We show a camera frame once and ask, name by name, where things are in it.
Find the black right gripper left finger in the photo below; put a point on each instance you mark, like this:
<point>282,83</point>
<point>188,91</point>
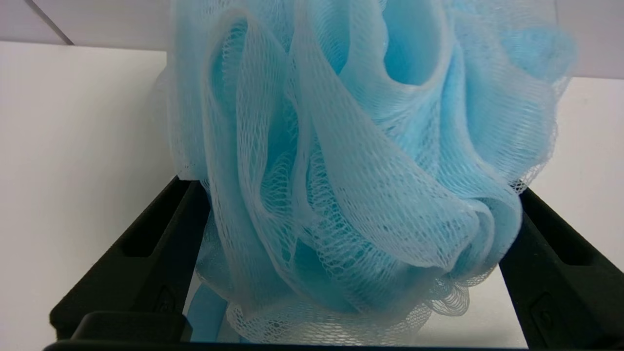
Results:
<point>141,273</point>

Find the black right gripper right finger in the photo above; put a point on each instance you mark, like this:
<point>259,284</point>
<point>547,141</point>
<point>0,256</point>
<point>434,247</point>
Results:
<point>565,282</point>

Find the light blue mesh bath loofah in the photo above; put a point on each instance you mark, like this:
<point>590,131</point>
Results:
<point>360,161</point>

